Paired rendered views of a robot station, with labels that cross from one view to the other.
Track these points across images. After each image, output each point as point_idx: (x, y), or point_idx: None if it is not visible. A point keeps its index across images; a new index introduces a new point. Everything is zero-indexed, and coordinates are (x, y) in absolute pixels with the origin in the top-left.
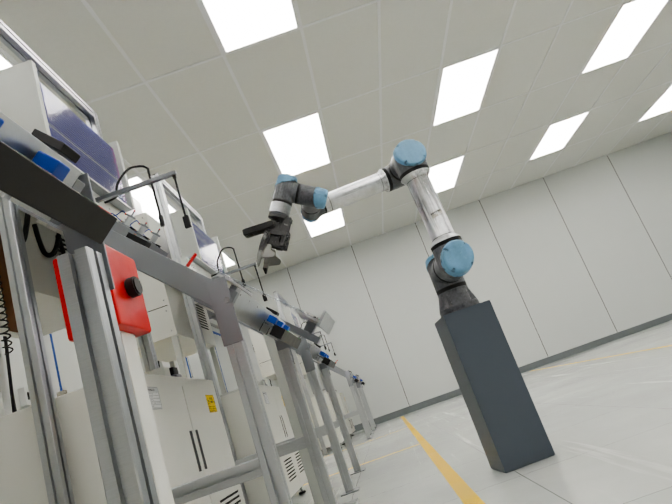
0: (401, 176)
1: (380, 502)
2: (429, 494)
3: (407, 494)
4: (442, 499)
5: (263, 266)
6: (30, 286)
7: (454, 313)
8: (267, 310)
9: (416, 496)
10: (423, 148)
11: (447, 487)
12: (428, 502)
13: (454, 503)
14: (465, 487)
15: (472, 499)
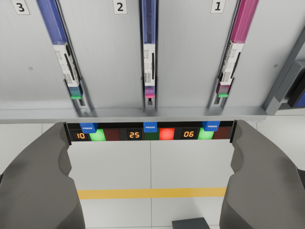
0: None
1: (220, 140)
2: (189, 173)
3: (215, 159)
4: (161, 179)
5: (238, 126)
6: None
7: None
8: (67, 121)
9: (197, 165)
10: None
11: (191, 185)
12: (166, 171)
13: (140, 184)
14: (172, 195)
15: (134, 194)
